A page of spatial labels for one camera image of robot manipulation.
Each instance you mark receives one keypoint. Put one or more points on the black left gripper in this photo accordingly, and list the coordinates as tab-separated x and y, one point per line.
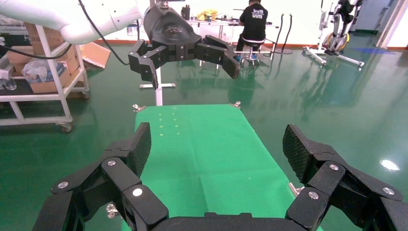
172	35

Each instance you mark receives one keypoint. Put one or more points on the seated person black shirt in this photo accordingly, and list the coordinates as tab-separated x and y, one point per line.
253	22

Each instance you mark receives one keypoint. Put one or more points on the black yellow robot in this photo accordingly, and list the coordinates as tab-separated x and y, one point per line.
338	38

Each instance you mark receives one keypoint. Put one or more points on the small grey bucket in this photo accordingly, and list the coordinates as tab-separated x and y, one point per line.
131	30

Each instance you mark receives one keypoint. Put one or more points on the clear plastic bag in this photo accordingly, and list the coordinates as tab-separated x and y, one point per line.
35	71

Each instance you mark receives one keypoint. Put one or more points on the green table cloth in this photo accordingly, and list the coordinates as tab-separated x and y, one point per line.
207	153

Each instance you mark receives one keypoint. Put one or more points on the white metal support frame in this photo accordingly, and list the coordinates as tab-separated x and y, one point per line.
314	55

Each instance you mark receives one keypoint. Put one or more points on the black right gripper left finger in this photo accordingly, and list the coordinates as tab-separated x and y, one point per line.
121	172

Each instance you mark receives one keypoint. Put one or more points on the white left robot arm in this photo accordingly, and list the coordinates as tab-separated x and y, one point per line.
95	19

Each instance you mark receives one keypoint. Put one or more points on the white door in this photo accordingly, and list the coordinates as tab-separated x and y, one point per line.
387	28

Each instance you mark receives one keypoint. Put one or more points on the silver metal binder clip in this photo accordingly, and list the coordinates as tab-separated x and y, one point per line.
139	107
236	104
112	211
296	188

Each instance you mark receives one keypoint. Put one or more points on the brown cardboard storage box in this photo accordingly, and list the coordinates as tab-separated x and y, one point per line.
72	60
57	39
16	61
47	86

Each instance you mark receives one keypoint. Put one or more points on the white wheeled shelf cart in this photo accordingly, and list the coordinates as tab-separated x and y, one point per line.
32	121

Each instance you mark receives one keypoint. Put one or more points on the flat cardboard sheet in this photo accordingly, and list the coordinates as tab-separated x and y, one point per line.
95	54

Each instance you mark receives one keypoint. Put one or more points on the black floor stand with tubes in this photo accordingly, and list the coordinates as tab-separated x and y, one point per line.
283	51

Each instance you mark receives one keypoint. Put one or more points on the chrome swivel stool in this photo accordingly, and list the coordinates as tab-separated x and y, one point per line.
251	47

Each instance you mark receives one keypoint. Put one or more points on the white T-base stand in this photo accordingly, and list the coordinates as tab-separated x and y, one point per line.
158	95

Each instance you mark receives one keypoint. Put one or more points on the clear plastic bottle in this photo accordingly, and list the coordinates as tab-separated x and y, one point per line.
9	83

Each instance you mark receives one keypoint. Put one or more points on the yellow object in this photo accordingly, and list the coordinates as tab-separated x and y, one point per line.
207	15

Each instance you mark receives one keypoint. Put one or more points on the white work table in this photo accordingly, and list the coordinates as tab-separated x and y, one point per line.
216	23

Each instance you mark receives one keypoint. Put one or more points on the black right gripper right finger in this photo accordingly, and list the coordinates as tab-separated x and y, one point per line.
325	178

